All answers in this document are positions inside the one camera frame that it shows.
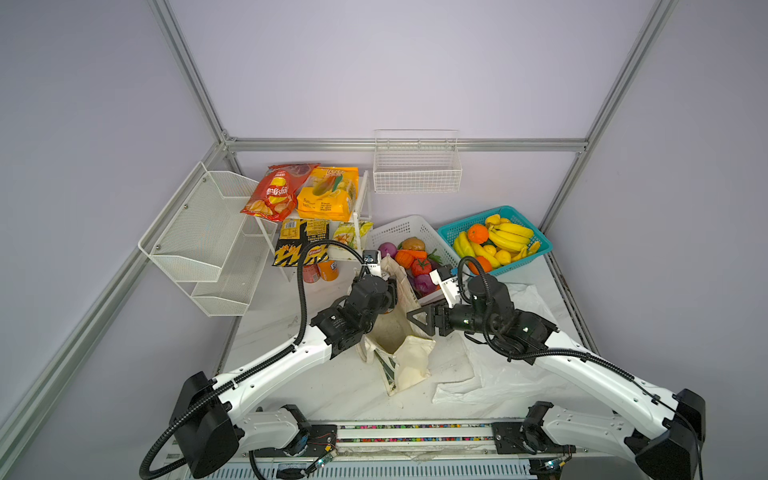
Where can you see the white wire wall basket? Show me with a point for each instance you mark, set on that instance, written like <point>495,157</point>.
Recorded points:
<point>416,161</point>

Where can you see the orange Fanta soda can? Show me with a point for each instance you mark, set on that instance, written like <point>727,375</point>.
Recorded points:
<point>328,270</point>

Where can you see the white plastic vegetable basket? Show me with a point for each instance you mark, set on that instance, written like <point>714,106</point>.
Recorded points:
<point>437,250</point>

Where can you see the red toy tomato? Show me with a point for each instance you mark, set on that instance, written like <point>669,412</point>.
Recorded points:
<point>421,266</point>

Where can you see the toy orange back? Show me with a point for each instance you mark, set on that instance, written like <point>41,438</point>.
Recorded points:
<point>478,233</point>

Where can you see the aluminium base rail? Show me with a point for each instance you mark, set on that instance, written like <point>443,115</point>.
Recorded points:
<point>423,449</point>

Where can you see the orange toy pumpkin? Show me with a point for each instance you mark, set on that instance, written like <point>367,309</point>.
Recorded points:
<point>405,258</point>

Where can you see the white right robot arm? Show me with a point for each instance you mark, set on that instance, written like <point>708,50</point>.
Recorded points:
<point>659,431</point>

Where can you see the toy orange front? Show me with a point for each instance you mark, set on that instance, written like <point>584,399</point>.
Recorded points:
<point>477,264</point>

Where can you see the toy banana bunch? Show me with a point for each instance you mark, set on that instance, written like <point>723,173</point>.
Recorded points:
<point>508,241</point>

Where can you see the red Coke can left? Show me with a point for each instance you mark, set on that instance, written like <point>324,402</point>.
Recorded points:
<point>311,274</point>

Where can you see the teal plastic fruit basket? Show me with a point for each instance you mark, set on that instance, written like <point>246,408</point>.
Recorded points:
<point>499,215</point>

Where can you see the purple toy onion back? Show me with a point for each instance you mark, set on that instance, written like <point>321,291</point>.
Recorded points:
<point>388,249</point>

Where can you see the orange-yellow snack bag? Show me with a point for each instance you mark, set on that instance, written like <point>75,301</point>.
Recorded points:
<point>330,193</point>

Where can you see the red Lays chips bag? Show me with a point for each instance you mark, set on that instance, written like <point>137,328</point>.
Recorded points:
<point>275,196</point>

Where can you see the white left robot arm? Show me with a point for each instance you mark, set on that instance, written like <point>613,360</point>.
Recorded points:
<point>212,419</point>

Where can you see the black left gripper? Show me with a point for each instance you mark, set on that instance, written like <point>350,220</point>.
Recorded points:
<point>387,299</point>

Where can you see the white plastic grocery bag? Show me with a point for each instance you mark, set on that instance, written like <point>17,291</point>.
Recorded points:
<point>473,373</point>

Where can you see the black yellow Lays chips bag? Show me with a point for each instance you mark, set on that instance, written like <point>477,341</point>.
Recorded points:
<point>295,235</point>

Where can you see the brown toy potato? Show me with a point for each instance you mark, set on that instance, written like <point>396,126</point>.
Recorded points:
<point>412,244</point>

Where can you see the toy orange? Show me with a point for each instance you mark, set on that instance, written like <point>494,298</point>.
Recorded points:
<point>478,233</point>
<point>477,264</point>

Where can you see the white three-tier shelf rack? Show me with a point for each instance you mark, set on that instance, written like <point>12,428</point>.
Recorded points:
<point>320,254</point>

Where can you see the canvas floral tote bag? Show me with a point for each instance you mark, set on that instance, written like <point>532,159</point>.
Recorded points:
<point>397,347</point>

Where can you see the purple toy onion front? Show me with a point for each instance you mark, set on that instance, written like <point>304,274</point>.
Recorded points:
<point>423,285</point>

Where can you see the purple toy onion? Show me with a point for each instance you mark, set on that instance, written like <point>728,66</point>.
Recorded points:
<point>388,249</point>
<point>423,285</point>

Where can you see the yellow-green corn chips bag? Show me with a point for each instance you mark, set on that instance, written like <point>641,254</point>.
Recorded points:
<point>348,234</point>

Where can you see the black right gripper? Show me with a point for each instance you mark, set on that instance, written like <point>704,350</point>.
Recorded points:
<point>437,310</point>

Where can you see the white mesh wall shelf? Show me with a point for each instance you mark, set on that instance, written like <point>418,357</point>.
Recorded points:
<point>207,246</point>

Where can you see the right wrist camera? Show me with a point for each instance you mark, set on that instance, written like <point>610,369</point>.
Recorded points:
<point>446,279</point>

